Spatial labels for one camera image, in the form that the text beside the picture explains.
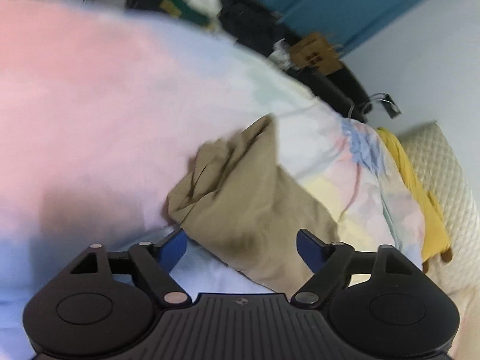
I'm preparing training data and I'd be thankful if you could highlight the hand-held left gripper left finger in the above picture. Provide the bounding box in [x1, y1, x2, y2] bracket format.
[69, 228, 192, 308]

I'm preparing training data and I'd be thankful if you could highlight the pastel tie-dye blanket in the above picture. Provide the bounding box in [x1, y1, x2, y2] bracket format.
[0, 0, 426, 346]

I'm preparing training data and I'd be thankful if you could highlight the black sofa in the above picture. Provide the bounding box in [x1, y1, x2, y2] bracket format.
[125, 0, 372, 124]

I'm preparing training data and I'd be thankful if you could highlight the white charger cable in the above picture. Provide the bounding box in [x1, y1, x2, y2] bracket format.
[347, 93, 402, 121]

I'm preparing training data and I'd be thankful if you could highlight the cream quilted pillow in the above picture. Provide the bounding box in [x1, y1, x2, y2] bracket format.
[397, 120, 480, 308]

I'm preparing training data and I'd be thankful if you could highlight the brown paper bag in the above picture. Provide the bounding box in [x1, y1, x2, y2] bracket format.
[289, 32, 344, 77]

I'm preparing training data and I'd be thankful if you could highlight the blue curtain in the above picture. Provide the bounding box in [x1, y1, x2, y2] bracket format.
[229, 0, 456, 59]

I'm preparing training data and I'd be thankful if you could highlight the black garment pile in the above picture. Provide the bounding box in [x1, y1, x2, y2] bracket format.
[217, 0, 297, 51]

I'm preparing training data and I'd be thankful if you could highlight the tan t-shirt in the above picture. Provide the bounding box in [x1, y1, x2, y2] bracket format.
[165, 114, 340, 295]

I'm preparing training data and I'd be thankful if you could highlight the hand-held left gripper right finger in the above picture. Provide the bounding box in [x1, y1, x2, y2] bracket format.
[290, 229, 417, 308]

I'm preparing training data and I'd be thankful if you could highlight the white patterned garment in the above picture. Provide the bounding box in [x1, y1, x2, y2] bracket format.
[268, 39, 291, 68]

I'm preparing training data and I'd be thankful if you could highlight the yellow cloth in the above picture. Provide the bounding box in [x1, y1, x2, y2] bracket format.
[377, 127, 452, 263]

